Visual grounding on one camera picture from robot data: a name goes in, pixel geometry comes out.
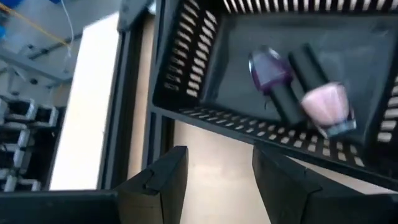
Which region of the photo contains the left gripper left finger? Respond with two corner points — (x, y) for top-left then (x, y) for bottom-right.
(0, 145), (189, 224)

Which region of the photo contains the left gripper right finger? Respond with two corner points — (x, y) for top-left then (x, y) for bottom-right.
(251, 143), (398, 224)

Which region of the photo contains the pink nail polish bottle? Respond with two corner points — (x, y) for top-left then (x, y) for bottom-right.
(287, 42), (358, 140)

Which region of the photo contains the purple nail polish bottle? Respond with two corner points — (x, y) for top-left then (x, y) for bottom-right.
(248, 45), (308, 128)

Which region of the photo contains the black slotted plastic basket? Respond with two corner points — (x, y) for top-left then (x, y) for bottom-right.
(148, 0), (398, 191)

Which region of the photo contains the black rack with white blocks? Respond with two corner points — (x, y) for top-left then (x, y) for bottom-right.
(0, 95), (60, 192)

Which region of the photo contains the grey floor bar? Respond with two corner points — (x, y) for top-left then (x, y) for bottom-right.
(0, 46), (75, 83)

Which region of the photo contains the white floor cable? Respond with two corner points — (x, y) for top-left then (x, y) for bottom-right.
(59, 0), (76, 73)

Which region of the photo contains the orange floor cable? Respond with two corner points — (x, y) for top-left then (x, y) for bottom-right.
(0, 2), (72, 48)

